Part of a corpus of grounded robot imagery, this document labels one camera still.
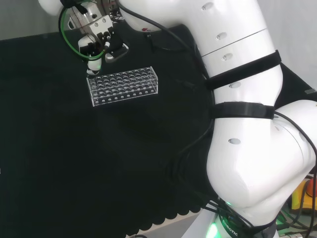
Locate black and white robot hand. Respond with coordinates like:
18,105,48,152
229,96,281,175
68,1,130,75

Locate black bench cloth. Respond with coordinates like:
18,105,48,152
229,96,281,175
0,23,317,238

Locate green cable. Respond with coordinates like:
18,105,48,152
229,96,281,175
58,5,107,61

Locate clear glass test tube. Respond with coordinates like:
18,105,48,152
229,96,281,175
87,73,96,100

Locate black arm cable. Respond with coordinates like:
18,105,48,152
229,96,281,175
118,0,215,183

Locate clear acrylic test tube rack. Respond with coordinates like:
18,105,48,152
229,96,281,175
86,66,159,108

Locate yellow stop button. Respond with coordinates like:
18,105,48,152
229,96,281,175
291,178,317,215

